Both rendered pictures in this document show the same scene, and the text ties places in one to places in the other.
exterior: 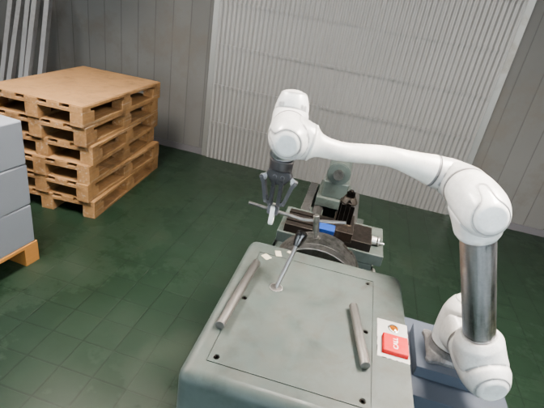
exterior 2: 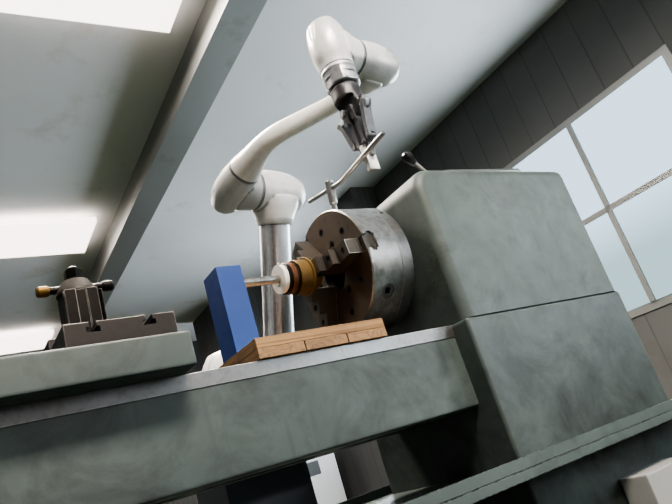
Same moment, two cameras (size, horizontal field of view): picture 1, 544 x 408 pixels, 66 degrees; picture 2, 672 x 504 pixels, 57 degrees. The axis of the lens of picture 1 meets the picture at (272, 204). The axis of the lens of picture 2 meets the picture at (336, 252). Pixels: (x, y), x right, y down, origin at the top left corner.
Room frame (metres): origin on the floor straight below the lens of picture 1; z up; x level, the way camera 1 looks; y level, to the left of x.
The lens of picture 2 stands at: (2.32, 0.85, 0.65)
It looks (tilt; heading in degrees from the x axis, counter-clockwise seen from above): 18 degrees up; 225
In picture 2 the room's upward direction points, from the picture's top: 18 degrees counter-clockwise
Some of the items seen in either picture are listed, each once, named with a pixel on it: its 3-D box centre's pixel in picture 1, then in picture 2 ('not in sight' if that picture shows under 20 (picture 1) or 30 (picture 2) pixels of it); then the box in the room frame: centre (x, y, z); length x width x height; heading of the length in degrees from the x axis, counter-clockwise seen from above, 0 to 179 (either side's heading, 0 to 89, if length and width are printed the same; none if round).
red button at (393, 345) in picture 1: (394, 346); not in sight; (0.77, -0.35, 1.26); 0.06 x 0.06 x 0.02; 81
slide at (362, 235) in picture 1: (328, 229); (96, 367); (1.86, -0.30, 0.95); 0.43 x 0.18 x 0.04; 81
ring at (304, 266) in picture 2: not in sight; (299, 277); (1.39, -0.21, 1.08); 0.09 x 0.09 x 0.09; 81
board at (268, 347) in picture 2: not in sight; (286, 362); (1.49, -0.23, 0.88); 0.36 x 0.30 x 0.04; 81
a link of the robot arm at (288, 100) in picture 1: (290, 116); (332, 47); (1.24, -0.01, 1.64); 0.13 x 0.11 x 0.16; 0
